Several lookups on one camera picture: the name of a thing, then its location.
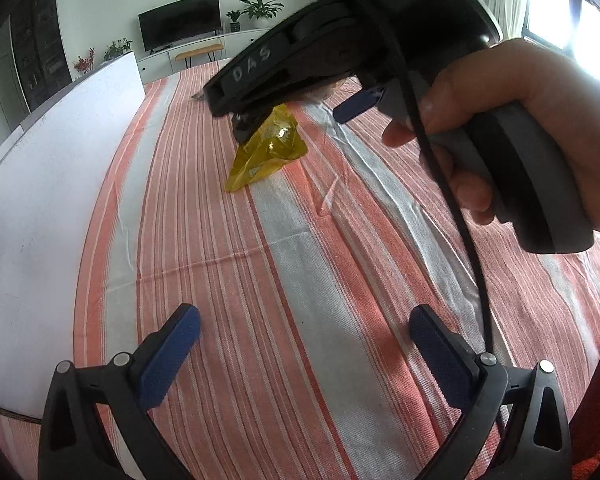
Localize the dark bookshelf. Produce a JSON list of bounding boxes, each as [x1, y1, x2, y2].
[[10, 0, 74, 112]]

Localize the window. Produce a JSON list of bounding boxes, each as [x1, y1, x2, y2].
[[525, 0, 600, 92]]

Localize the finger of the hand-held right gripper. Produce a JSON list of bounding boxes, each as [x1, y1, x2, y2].
[[332, 86, 387, 124], [231, 110, 268, 143]]

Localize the person's right hand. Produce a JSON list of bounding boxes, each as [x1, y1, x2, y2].
[[382, 37, 600, 233]]

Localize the leafy plant in vase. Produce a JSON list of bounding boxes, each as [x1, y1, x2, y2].
[[104, 37, 133, 63]]

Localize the orange striped tablecloth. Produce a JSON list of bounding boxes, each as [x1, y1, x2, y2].
[[0, 57, 600, 480]]

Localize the translucent yellow snack packet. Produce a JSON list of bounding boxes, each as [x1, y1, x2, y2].
[[224, 104, 309, 194]]

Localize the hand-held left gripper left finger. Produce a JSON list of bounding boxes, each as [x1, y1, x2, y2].
[[37, 302, 202, 480]]

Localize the red flowers in vase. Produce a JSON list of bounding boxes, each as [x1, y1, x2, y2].
[[74, 49, 96, 77]]

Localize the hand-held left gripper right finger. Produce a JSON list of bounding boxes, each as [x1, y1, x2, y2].
[[409, 304, 573, 480]]

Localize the black cable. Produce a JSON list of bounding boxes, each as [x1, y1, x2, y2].
[[347, 0, 496, 358]]

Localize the black television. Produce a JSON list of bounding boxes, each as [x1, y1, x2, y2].
[[138, 0, 221, 53]]

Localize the wooden stool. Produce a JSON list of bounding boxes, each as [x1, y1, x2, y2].
[[174, 42, 225, 69]]

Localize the white tv cabinet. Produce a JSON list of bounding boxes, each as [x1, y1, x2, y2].
[[135, 29, 277, 86]]

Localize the large potted plant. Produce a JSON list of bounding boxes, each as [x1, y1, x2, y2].
[[240, 0, 285, 30]]

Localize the white board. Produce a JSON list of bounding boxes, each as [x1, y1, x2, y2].
[[0, 51, 147, 418]]

